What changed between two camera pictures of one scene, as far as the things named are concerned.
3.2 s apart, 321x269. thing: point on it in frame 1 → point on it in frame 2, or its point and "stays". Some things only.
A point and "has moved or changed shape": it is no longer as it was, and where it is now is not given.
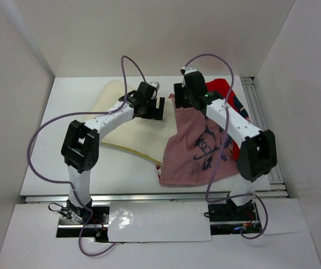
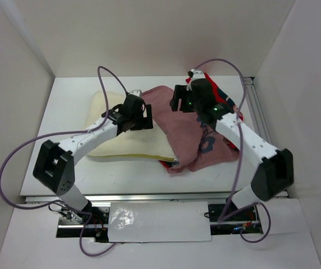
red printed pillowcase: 198,152 has moved or changed shape
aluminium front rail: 125,197 stays
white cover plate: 159,221 stays
